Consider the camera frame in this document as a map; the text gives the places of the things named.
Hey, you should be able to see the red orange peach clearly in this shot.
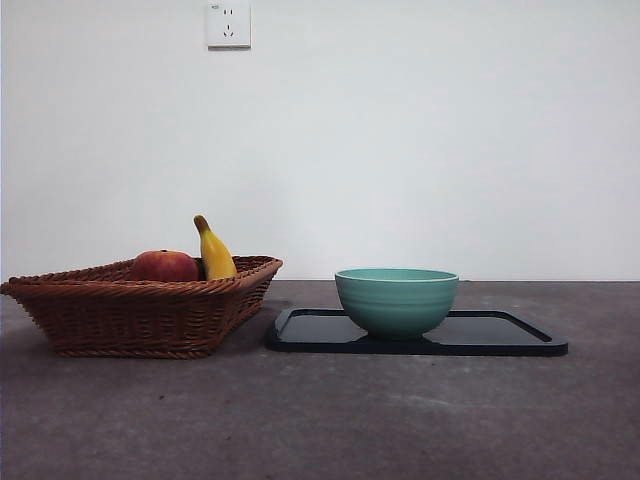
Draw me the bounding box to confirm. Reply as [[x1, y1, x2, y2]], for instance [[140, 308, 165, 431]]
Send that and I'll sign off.
[[130, 249, 200, 283]]

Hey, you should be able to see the teal ribbed bowl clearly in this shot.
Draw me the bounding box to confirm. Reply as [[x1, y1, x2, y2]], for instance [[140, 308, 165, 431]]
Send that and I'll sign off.
[[334, 267, 460, 342]]

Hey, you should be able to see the yellow banana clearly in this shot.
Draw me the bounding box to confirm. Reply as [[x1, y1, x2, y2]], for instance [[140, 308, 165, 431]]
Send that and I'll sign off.
[[193, 214, 239, 281]]

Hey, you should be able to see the black rectangular tray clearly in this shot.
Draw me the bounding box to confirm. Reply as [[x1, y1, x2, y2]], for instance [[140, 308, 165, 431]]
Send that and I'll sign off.
[[264, 307, 570, 357]]

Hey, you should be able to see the white wall socket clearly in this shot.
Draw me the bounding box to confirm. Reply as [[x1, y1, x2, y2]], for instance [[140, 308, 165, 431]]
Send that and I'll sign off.
[[207, 1, 252, 51]]

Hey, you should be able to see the brown wicker basket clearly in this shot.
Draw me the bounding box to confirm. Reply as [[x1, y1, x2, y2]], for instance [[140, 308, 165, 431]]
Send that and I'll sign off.
[[0, 255, 284, 360]]

